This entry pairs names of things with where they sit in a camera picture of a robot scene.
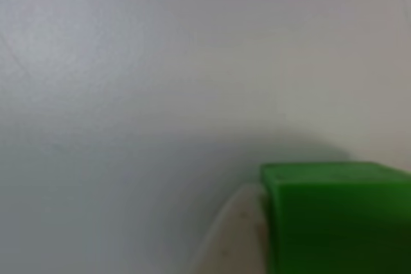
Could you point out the green cube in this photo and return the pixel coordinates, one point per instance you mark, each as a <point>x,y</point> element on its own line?
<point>337,222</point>

